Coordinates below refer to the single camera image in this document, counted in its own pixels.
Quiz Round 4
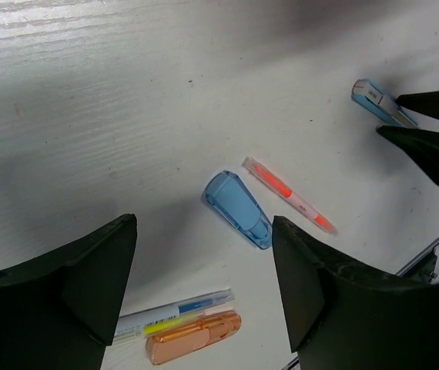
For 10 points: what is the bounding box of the blue white pen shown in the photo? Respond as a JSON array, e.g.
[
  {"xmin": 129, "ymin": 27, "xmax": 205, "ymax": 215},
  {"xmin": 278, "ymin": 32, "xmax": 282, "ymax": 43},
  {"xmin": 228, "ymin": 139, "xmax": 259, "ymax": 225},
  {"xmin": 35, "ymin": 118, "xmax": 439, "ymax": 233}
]
[{"xmin": 351, "ymin": 79, "xmax": 419, "ymax": 129}]

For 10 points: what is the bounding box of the orange pink pen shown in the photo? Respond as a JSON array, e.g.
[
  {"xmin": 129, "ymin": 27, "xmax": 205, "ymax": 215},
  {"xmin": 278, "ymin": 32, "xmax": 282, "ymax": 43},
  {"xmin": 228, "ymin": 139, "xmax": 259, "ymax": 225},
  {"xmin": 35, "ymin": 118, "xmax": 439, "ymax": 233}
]
[{"xmin": 243, "ymin": 156, "xmax": 338, "ymax": 235}]

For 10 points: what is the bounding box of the yellow blue pen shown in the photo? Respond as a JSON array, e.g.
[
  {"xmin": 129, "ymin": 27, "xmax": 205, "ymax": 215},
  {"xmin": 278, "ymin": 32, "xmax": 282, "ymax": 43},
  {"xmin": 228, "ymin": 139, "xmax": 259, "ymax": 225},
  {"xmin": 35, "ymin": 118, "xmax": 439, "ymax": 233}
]
[{"xmin": 112, "ymin": 289, "xmax": 235, "ymax": 345}]

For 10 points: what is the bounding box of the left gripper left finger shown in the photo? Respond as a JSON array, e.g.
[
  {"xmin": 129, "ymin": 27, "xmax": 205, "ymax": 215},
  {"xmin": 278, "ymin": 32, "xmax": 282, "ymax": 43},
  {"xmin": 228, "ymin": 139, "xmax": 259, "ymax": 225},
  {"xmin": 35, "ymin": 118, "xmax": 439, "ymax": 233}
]
[{"xmin": 0, "ymin": 214, "xmax": 137, "ymax": 369}]

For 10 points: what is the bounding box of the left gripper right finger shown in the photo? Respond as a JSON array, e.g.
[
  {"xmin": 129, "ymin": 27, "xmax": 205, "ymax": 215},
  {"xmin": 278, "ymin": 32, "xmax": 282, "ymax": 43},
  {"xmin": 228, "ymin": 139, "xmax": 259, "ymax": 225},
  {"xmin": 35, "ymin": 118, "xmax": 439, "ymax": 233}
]
[{"xmin": 273, "ymin": 216, "xmax": 439, "ymax": 369}]

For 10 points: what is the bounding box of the blue correction tape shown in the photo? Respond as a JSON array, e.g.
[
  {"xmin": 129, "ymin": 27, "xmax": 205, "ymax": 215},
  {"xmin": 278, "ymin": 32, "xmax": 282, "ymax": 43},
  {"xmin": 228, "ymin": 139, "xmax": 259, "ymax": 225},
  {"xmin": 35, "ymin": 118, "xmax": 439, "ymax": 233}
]
[{"xmin": 203, "ymin": 170, "xmax": 272, "ymax": 250}]

